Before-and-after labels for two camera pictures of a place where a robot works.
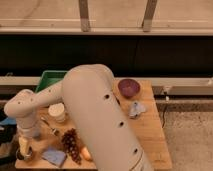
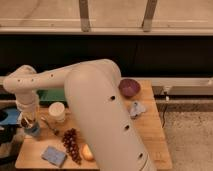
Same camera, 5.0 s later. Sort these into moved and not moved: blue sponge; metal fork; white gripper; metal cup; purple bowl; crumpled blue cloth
Moved: white gripper; metal cup
Not moved: blue sponge; crumpled blue cloth; metal fork; purple bowl
